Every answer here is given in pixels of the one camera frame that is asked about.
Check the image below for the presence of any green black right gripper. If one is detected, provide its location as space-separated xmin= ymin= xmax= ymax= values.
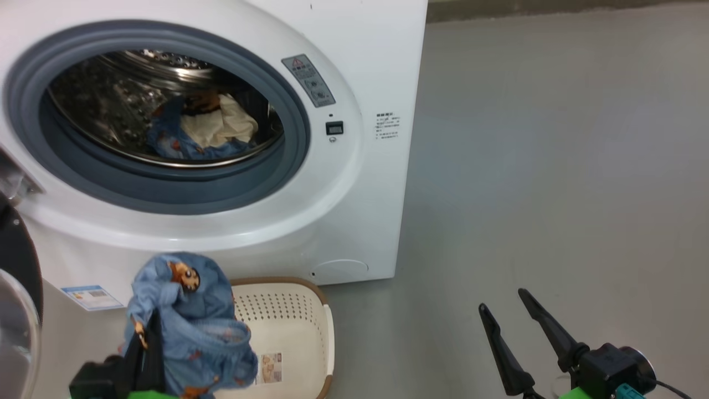
xmin=479 ymin=288 xmax=658 ymax=399

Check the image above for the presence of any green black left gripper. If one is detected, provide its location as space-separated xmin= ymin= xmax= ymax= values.
xmin=69 ymin=308 xmax=179 ymax=399

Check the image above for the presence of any blue bear print garment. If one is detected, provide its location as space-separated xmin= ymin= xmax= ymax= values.
xmin=123 ymin=252 xmax=260 ymax=399

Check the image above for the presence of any black glass washing machine door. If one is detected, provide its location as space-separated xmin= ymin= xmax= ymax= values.
xmin=0 ymin=191 xmax=45 ymax=399

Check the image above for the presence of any blue and cream garment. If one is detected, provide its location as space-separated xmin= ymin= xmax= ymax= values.
xmin=145 ymin=91 xmax=260 ymax=161

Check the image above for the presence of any paper basket product label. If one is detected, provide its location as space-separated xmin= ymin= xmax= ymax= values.
xmin=256 ymin=352 xmax=283 ymax=385

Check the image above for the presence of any cream perforated laundry basket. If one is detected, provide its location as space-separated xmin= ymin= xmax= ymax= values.
xmin=213 ymin=276 xmax=336 ymax=399

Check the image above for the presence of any white front-load washing machine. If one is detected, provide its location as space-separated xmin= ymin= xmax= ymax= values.
xmin=0 ymin=0 xmax=428 ymax=311

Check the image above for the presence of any blue energy label sticker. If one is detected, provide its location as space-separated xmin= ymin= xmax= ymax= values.
xmin=61 ymin=284 xmax=125 ymax=312

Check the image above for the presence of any grey warning label sticker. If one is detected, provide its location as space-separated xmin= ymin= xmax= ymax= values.
xmin=281 ymin=54 xmax=337 ymax=109

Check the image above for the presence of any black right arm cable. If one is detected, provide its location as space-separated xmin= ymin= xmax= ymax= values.
xmin=654 ymin=379 xmax=694 ymax=399

